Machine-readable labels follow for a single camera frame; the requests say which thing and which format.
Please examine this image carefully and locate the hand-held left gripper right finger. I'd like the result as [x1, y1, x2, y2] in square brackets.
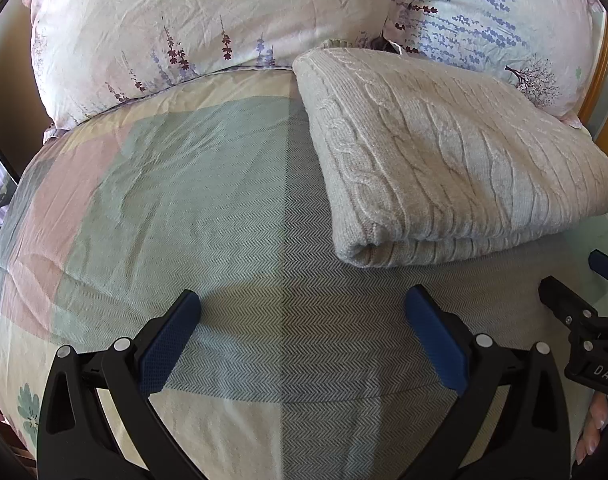
[404, 284, 572, 480]

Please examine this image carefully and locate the light grey cable-knit sweater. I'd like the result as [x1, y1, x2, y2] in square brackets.
[292, 40, 608, 267]

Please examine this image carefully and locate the wooden bed frame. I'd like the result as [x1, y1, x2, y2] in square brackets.
[0, 385, 37, 466]

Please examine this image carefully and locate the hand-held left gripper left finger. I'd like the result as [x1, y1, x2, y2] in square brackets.
[36, 289, 203, 480]

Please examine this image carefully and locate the pink floral pillow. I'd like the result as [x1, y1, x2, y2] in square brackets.
[23, 0, 401, 129]

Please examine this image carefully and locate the wooden headboard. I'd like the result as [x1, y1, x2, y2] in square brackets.
[578, 14, 608, 137]

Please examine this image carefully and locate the person's right hand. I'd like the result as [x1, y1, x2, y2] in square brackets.
[574, 393, 608, 467]

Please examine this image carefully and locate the pastel checkered quilt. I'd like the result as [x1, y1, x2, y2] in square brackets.
[0, 66, 608, 480]

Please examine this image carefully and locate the pale blue floral pillow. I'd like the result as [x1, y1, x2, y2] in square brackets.
[383, 0, 605, 127]

